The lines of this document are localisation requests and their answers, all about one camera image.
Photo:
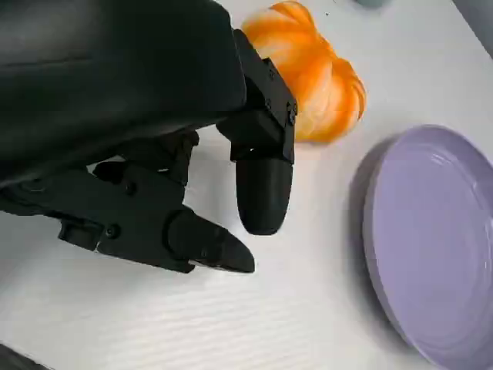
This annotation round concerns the lilac plate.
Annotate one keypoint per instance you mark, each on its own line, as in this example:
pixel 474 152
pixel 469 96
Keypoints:
pixel 435 246

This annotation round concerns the pale green mug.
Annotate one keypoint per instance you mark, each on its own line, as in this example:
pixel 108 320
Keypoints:
pixel 370 2

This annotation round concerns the orange white toy bread roll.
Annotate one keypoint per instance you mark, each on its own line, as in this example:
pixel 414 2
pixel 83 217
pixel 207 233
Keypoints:
pixel 319 88

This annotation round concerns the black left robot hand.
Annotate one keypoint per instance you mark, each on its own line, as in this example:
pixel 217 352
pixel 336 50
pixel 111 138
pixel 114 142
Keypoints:
pixel 115 77

